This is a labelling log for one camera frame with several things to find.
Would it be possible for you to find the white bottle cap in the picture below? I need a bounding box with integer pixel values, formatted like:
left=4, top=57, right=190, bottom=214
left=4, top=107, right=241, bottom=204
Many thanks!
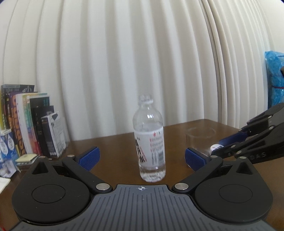
left=209, top=144, right=223, bottom=155

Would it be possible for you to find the clear plastic water bottle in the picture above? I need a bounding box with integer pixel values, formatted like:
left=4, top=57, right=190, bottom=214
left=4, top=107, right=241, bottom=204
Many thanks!
left=132, top=94, right=166, bottom=182

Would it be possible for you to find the metal tin tray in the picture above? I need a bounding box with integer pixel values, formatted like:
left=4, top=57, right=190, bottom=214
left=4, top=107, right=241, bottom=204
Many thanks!
left=16, top=161, right=35, bottom=172

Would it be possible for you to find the yellow sticky note pad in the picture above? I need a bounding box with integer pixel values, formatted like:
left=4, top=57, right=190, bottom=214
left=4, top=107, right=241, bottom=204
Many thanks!
left=15, top=154, right=38, bottom=164

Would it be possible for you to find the white black carton box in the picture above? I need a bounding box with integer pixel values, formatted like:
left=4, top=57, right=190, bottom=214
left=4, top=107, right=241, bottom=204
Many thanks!
left=41, top=112, right=64, bottom=158

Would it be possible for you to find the blue white tissue pack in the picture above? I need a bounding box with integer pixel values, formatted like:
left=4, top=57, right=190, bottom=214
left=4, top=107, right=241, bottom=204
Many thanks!
left=0, top=129, right=18, bottom=178

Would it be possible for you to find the blue plastic bag bundle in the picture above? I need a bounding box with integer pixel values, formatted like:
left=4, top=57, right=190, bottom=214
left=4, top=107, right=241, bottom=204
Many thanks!
left=265, top=50, right=284, bottom=108

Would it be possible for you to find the clear drinking glass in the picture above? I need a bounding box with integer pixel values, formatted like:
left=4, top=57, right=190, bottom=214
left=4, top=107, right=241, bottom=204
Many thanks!
left=186, top=127, right=216, bottom=156

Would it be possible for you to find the row of upright books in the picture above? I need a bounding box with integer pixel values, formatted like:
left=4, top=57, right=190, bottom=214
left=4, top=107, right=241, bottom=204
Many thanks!
left=1, top=84, right=50, bottom=156

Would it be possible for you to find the white pleated curtain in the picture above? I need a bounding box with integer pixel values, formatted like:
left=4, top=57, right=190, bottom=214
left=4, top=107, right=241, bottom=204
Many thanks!
left=1, top=1, right=283, bottom=141

